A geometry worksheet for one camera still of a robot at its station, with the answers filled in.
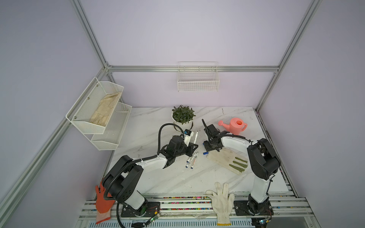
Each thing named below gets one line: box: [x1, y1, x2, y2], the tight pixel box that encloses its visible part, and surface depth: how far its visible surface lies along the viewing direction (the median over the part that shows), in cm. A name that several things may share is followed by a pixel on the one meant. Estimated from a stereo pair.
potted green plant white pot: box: [171, 104, 197, 131], surface depth 95 cm
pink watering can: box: [218, 117, 248, 135], surface depth 100 cm
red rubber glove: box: [95, 181, 116, 225], surface depth 74 cm
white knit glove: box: [203, 181, 235, 227], surface depth 77 cm
